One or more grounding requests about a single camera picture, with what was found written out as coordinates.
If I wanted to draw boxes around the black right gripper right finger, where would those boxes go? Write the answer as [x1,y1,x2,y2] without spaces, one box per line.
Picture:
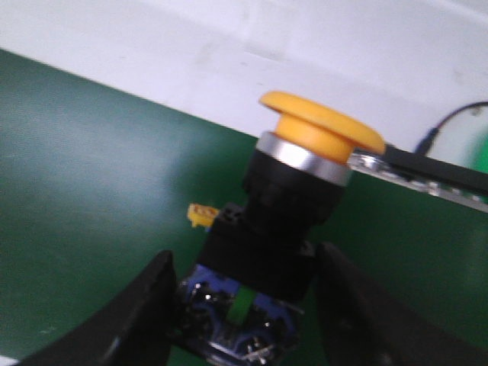
[316,242,487,365]

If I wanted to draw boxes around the green conveyor belt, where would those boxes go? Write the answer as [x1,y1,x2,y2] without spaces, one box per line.
[1,51,487,359]

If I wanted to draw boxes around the black cable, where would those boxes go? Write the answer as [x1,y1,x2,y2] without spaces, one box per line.
[414,101,488,156]

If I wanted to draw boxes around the metal bracket with black strip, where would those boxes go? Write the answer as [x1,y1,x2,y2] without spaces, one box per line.
[348,145,487,213]

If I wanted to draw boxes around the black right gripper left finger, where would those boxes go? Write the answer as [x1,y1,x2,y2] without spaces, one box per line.
[18,250,176,365]

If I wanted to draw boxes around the yellow mushroom push button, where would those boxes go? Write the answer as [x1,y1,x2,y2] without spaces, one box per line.
[171,91,385,365]

